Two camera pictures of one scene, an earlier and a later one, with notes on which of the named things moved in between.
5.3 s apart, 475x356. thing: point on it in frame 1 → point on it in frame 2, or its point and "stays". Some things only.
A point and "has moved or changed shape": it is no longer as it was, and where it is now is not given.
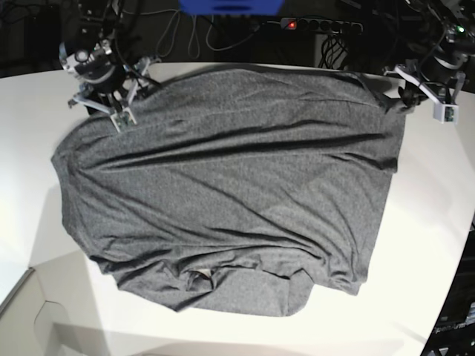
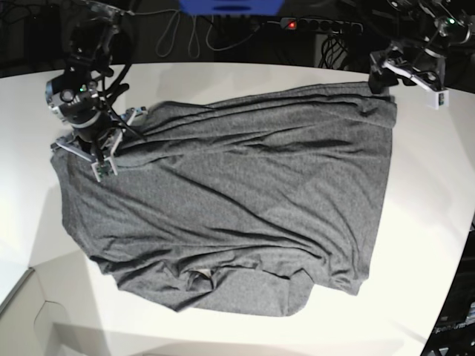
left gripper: [122, 111] → [102, 147]
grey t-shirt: [240, 191] has moved or changed shape
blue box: [231, 7] stays
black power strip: [327, 25] stays
